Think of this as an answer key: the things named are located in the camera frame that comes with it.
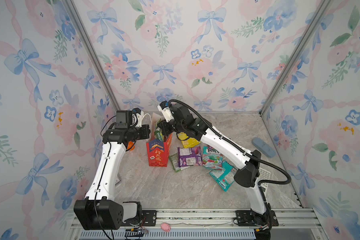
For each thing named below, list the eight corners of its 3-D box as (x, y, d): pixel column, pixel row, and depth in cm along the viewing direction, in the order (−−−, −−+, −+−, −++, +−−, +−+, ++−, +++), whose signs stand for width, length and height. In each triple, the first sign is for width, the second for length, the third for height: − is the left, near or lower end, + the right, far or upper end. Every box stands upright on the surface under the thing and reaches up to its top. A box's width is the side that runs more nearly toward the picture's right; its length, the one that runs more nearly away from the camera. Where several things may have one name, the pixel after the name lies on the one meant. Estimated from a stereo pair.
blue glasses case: (271, 159, 97) (273, 157, 94) (249, 142, 105) (251, 139, 102) (275, 155, 99) (278, 153, 96) (254, 139, 107) (256, 136, 104)
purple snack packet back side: (177, 167, 93) (177, 165, 90) (177, 148, 101) (177, 146, 99) (202, 167, 93) (202, 165, 91) (200, 148, 101) (200, 146, 99)
